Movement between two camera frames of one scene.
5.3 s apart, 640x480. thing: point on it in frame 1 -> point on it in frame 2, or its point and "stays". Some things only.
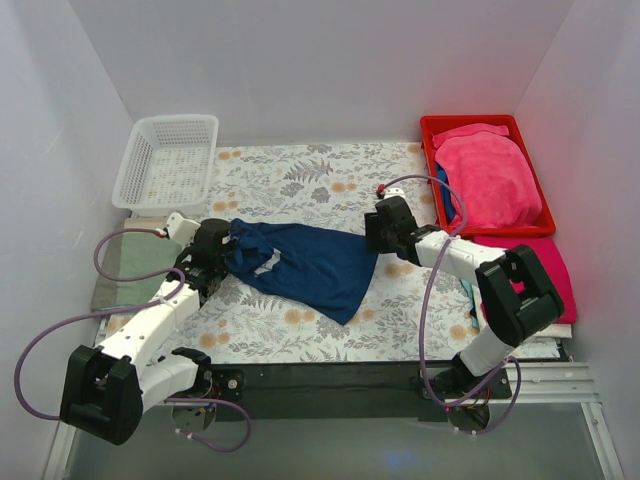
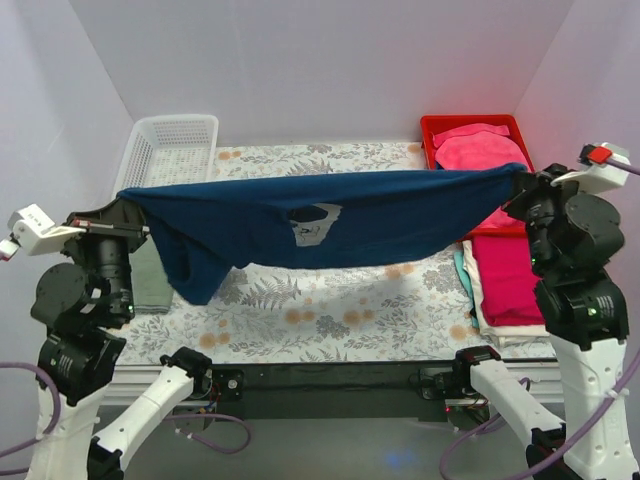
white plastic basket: [167, 166] stays
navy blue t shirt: [324, 270] -> [199, 230]
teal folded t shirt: [467, 287] stays
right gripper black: [373, 233] -> [536, 185]
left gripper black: [220, 245] -> [107, 229]
